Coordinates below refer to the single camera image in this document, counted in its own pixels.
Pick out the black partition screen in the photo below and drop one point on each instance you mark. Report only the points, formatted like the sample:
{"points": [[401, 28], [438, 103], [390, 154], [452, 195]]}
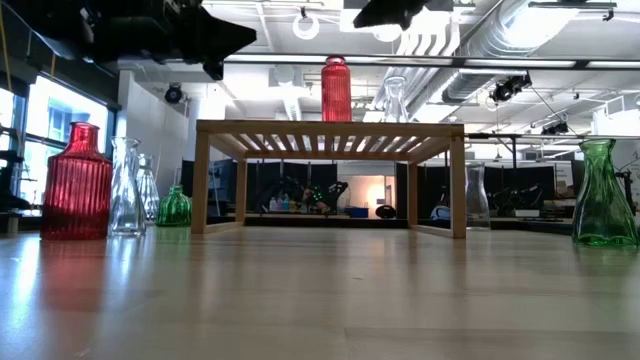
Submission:
{"points": [[434, 185]]}

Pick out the wooden slatted shelf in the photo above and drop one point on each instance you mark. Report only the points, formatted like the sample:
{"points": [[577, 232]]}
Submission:
{"points": [[325, 127]]}

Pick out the white blue round object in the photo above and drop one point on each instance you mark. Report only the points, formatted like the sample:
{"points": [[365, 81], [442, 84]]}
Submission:
{"points": [[440, 213]]}

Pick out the green twisted glass vase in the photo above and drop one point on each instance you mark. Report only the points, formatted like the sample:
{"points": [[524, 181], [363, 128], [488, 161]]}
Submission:
{"points": [[602, 210]]}

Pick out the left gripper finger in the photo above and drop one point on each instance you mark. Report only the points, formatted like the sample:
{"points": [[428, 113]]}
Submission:
{"points": [[225, 29], [230, 46]]}

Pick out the red cylindrical glass vase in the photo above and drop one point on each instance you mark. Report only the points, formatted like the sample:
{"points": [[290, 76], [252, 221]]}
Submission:
{"points": [[336, 95]]}

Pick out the red ribbed bottle vase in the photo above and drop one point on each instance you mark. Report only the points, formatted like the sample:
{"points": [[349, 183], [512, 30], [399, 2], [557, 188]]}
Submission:
{"points": [[75, 190]]}

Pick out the silver air duct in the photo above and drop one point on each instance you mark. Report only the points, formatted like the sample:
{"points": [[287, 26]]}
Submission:
{"points": [[520, 25]]}

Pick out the black metal rack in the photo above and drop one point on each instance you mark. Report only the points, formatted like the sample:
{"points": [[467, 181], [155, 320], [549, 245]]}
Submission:
{"points": [[12, 201]]}

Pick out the long ceiling light bar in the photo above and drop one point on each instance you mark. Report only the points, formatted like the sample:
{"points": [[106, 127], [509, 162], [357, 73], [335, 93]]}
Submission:
{"points": [[275, 58]]}

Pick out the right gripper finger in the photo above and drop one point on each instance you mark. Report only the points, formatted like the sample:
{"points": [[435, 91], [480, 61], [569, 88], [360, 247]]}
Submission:
{"points": [[382, 10], [390, 22]]}

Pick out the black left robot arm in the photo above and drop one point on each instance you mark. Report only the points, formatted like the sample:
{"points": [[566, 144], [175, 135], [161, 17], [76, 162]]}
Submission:
{"points": [[75, 25]]}

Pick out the black ceiling camera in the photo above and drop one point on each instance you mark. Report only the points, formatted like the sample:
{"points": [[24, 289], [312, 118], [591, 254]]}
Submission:
{"points": [[173, 93]]}

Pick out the clear conical glass vase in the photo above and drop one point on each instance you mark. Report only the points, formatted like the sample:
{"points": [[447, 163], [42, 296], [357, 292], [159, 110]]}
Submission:
{"points": [[127, 200]]}

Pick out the small green ribbed vase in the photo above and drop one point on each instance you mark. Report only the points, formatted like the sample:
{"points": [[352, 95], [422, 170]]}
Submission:
{"points": [[174, 210]]}

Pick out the background black robot arm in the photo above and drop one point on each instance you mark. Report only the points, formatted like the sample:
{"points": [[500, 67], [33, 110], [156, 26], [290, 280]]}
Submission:
{"points": [[330, 192]]}

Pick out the large window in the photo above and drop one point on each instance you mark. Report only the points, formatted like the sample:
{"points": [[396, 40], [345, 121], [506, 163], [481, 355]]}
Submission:
{"points": [[65, 115]]}

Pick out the black oval speaker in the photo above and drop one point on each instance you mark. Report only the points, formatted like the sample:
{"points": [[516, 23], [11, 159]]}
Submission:
{"points": [[385, 211]]}

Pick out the blue box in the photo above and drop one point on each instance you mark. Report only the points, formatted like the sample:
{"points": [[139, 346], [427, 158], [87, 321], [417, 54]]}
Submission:
{"points": [[357, 212]]}

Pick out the black track spotlight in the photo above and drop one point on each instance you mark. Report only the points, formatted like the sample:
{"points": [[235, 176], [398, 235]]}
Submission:
{"points": [[555, 129], [510, 87]]}

